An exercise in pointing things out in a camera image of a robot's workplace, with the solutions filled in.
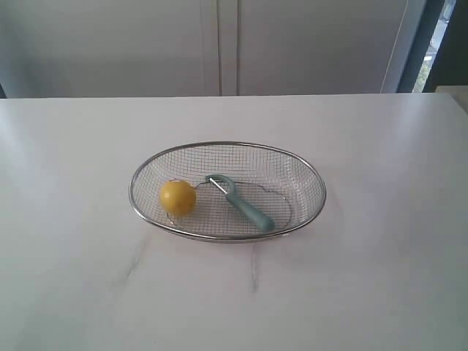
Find teal vegetable peeler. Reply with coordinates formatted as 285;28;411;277
205;174;275;233

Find yellow lemon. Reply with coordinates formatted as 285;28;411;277
159;181;197;216

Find metal wire mesh basket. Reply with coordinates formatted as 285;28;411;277
129;141;327;243

